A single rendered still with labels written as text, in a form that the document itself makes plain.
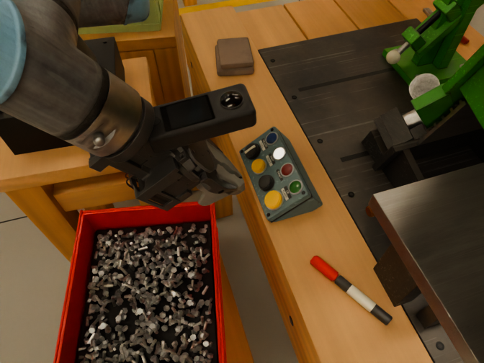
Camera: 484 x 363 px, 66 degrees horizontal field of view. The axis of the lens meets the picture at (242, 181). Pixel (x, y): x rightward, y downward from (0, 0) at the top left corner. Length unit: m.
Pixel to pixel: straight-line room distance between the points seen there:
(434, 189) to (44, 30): 0.36
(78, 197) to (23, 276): 0.89
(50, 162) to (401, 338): 0.68
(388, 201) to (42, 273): 1.51
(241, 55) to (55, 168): 0.44
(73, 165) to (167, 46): 0.53
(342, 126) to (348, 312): 0.35
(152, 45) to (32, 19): 0.87
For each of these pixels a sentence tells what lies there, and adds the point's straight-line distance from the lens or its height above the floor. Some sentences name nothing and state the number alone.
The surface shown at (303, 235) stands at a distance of 0.60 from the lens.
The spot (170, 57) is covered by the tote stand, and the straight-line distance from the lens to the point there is 1.21.
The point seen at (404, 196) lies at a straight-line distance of 0.39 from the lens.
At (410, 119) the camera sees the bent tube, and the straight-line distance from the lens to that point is 0.67.
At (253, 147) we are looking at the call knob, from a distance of 0.64.
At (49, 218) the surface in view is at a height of 0.69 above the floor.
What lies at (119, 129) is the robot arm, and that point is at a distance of 0.35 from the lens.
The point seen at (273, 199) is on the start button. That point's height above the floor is 0.94.
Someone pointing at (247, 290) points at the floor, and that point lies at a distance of 1.51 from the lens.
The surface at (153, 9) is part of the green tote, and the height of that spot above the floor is 0.86.
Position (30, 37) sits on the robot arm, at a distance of 0.32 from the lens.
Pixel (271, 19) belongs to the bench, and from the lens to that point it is 1.06.
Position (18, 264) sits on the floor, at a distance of 1.79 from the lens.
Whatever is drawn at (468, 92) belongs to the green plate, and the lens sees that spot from 0.54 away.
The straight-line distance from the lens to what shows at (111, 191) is 0.90.
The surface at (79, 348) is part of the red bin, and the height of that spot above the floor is 0.88.
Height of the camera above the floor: 1.43
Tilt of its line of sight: 55 degrees down
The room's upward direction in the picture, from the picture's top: straight up
